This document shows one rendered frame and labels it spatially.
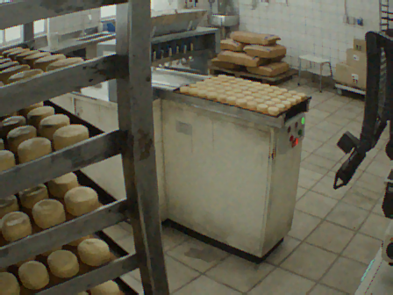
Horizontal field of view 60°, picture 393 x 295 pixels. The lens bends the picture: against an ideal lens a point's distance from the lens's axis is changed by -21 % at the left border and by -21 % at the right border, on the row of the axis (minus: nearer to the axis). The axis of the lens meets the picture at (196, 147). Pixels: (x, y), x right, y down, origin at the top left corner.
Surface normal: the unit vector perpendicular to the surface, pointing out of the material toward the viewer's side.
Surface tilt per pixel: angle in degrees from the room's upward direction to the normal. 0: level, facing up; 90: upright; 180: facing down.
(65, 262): 0
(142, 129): 90
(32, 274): 0
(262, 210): 90
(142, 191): 90
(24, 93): 90
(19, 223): 0
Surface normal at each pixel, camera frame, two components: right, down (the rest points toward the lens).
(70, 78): 0.67, 0.29
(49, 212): -0.02, -0.91
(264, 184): -0.64, 0.32
